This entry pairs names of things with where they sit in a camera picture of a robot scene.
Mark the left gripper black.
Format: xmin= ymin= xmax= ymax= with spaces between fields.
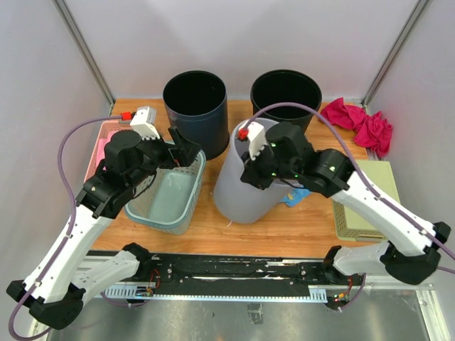
xmin=127 ymin=125 xmax=201 ymax=188

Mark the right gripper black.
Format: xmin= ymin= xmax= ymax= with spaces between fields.
xmin=241 ymin=140 xmax=301 ymax=190

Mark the grey plastic bin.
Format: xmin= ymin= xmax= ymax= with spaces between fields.
xmin=213 ymin=118 xmax=296 ymax=224

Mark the dark blue plastic bin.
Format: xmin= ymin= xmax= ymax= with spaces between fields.
xmin=163 ymin=70 xmax=230 ymax=160

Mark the teal plastic basket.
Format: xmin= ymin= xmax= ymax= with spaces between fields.
xmin=124 ymin=151 xmax=206 ymax=235

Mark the black ribbed plastic bin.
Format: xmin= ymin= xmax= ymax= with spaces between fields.
xmin=250 ymin=70 xmax=322 ymax=131

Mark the pale green plastic basket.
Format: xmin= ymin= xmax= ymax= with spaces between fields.
xmin=331 ymin=158 xmax=402 ymax=243

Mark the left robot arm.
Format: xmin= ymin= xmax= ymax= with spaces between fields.
xmin=6 ymin=127 xmax=201 ymax=330

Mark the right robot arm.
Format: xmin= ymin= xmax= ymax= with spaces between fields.
xmin=237 ymin=121 xmax=451 ymax=285

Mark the blue patterned cloth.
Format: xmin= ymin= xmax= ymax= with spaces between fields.
xmin=279 ymin=188 xmax=311 ymax=207

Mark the pink plastic basket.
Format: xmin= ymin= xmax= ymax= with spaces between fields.
xmin=84 ymin=120 xmax=131 ymax=180

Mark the pink cloth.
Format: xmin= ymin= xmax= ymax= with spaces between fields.
xmin=95 ymin=131 xmax=117 ymax=166

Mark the magenta cloth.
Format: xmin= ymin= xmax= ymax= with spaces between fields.
xmin=321 ymin=97 xmax=393 ymax=158

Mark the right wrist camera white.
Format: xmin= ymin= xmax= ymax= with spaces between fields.
xmin=237 ymin=122 xmax=267 ymax=161

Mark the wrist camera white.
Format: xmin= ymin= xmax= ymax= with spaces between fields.
xmin=129 ymin=106 xmax=161 ymax=141
xmin=237 ymin=122 xmax=267 ymax=161

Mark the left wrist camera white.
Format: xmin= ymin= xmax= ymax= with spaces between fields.
xmin=129 ymin=106 xmax=161 ymax=141

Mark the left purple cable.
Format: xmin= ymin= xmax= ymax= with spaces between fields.
xmin=8 ymin=112 xmax=133 ymax=340

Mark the left aluminium frame post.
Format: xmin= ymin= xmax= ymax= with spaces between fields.
xmin=51 ymin=0 xmax=115 ymax=108

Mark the aluminium frame post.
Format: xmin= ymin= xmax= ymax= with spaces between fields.
xmin=51 ymin=0 xmax=115 ymax=108
xmin=360 ymin=0 xmax=432 ymax=109

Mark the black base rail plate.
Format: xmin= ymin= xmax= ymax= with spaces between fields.
xmin=120 ymin=254 xmax=360 ymax=288

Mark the grey cable duct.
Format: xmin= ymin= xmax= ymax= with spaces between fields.
xmin=104 ymin=280 xmax=328 ymax=303

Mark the right aluminium frame post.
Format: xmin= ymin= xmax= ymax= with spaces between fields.
xmin=360 ymin=0 xmax=432 ymax=109

